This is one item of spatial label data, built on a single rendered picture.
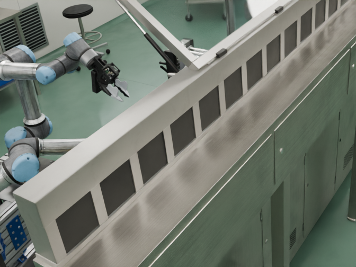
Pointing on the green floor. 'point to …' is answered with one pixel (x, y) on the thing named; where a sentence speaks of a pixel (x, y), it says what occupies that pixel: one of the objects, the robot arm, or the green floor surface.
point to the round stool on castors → (80, 9)
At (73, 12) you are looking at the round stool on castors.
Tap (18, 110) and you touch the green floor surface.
